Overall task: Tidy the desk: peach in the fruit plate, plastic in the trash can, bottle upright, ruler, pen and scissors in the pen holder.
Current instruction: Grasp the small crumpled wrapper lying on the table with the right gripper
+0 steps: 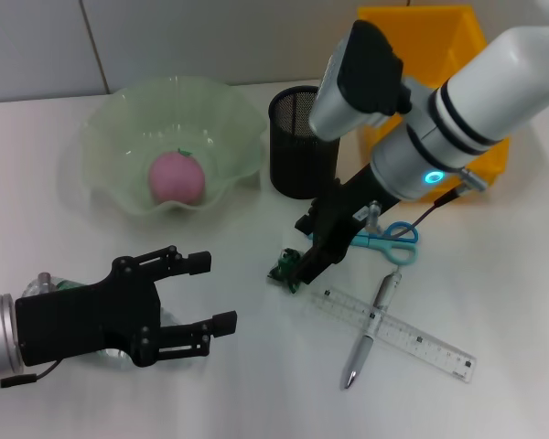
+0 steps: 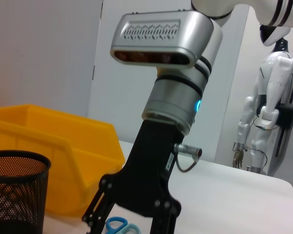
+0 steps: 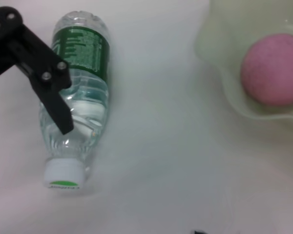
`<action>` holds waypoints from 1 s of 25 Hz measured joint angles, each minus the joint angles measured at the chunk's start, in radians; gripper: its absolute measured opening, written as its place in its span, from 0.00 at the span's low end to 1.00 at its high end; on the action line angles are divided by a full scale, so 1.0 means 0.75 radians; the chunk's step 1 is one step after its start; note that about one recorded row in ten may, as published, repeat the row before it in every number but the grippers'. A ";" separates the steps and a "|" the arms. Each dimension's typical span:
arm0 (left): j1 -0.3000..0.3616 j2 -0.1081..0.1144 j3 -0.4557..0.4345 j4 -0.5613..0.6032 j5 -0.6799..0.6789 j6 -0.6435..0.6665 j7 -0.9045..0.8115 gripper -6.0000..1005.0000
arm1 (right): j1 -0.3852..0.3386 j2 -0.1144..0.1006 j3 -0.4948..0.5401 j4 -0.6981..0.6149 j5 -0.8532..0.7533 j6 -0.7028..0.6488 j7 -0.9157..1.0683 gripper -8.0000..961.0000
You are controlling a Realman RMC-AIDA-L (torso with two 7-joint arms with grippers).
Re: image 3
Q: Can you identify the clear green-label water bottle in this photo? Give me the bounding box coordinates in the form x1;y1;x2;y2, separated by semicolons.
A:
39;10;111;191

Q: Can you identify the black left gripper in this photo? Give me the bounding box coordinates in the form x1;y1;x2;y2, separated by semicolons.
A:
0;6;74;136

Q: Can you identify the pink toy peach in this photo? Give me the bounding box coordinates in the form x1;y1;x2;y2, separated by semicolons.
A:
240;33;293;107

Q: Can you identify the green wavy glass fruit bowl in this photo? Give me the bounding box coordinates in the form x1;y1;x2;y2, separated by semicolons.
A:
194;0;293;122

